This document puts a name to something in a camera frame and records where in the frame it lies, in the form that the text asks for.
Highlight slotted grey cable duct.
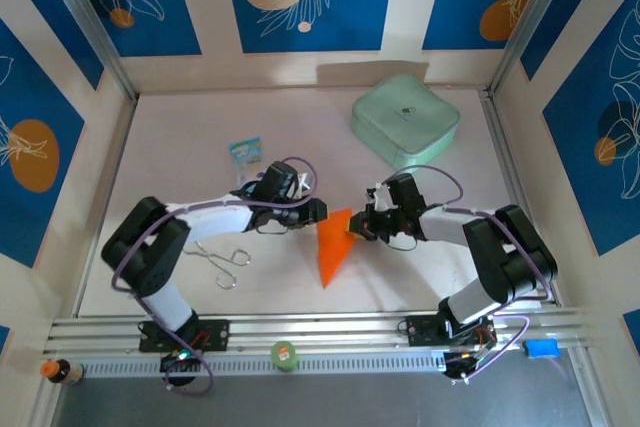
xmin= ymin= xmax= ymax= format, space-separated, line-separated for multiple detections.
xmin=79 ymin=350 xmax=449 ymax=378

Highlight metal wire tongs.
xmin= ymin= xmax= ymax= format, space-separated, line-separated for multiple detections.
xmin=183 ymin=241 xmax=252 ymax=291

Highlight orange cloth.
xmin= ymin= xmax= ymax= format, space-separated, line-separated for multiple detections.
xmin=315 ymin=207 xmax=357 ymax=289

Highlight green capped can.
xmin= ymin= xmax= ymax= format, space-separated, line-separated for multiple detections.
xmin=270 ymin=340 xmax=300 ymax=373

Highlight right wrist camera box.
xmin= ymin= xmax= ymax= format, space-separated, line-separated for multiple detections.
xmin=366 ymin=173 xmax=428 ymax=213

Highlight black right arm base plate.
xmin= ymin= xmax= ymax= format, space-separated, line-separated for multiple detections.
xmin=405 ymin=314 xmax=496 ymax=348

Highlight blue box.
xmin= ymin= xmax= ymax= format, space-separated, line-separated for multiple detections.
xmin=522 ymin=339 xmax=560 ymax=360

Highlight black electronics board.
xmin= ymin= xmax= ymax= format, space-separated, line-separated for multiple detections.
xmin=442 ymin=350 xmax=494 ymax=384
xmin=159 ymin=350 xmax=200 ymax=374

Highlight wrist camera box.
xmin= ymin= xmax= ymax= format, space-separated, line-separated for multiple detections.
xmin=257 ymin=161 xmax=320 ymax=201
xmin=366 ymin=173 xmax=428 ymax=213

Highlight aluminium side rail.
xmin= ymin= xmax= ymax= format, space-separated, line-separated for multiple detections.
xmin=480 ymin=88 xmax=559 ymax=308

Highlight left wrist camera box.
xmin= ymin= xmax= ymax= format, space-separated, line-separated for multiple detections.
xmin=257 ymin=161 xmax=320 ymax=201

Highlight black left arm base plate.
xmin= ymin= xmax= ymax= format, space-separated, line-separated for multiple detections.
xmin=138 ymin=319 xmax=231 ymax=353

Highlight mint green zip case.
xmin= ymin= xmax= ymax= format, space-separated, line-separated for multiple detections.
xmin=350 ymin=73 xmax=461 ymax=176

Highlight aluminium frame post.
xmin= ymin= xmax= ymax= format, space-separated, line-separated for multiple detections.
xmin=487 ymin=0 xmax=584 ymax=98
xmin=37 ymin=0 xmax=139 ymax=101

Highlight blue wet wipes packet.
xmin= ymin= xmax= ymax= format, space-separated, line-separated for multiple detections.
xmin=228 ymin=135 xmax=266 ymax=188

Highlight brown bottle orange cap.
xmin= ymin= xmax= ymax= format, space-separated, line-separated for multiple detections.
xmin=39 ymin=357 xmax=85 ymax=387

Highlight aluminium mounting rail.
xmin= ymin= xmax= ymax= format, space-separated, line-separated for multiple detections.
xmin=43 ymin=307 xmax=594 ymax=356

